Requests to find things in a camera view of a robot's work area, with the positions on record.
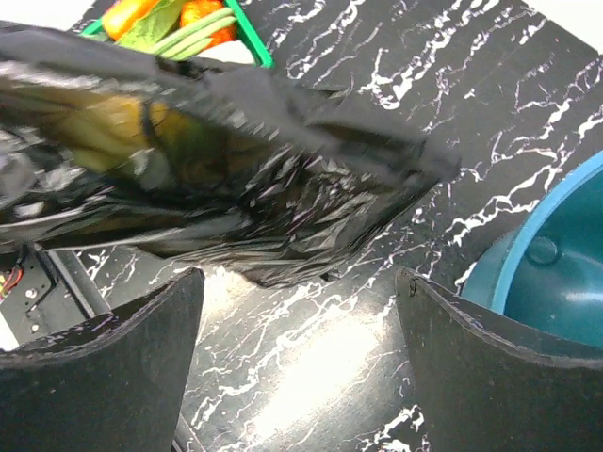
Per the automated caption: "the orange carrot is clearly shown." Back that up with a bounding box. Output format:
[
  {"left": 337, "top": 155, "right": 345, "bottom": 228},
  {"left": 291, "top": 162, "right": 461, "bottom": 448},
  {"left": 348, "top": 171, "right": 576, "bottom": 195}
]
[{"left": 101, "top": 0, "right": 158, "bottom": 40}]

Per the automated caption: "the black trash bag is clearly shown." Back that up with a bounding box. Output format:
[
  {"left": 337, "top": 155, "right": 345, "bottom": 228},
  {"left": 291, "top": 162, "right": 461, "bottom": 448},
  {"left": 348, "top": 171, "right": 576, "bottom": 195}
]
[{"left": 1, "top": 22, "right": 461, "bottom": 287}]

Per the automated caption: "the green leafy vegetable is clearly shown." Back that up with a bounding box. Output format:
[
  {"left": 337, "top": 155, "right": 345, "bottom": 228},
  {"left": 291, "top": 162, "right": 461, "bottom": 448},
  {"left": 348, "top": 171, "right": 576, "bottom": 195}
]
[{"left": 117, "top": 0, "right": 185, "bottom": 52}]

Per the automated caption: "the green vegetable basket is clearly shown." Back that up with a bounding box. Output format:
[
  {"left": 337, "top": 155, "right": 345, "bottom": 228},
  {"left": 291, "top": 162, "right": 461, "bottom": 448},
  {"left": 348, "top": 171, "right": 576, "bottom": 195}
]
[{"left": 72, "top": 0, "right": 274, "bottom": 69}]

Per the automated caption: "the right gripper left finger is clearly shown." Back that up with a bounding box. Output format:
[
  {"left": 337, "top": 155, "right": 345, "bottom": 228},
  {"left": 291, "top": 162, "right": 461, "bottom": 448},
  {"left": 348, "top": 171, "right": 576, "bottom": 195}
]
[{"left": 1, "top": 268, "right": 204, "bottom": 451}]

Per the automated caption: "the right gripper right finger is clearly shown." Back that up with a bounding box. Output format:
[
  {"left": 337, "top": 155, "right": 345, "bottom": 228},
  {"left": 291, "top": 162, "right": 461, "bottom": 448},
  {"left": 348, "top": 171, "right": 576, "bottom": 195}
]
[{"left": 396, "top": 267, "right": 602, "bottom": 451}]

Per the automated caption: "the orange tomato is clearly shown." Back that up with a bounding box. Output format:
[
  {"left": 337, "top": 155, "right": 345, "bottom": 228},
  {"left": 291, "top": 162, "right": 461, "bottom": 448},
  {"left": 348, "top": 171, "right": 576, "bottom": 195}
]
[{"left": 180, "top": 1, "right": 236, "bottom": 49}]

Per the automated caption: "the teal trash bin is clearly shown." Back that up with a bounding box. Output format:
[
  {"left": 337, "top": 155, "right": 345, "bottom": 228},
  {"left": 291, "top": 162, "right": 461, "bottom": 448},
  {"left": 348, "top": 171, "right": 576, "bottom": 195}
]
[{"left": 461, "top": 153, "right": 602, "bottom": 349}]

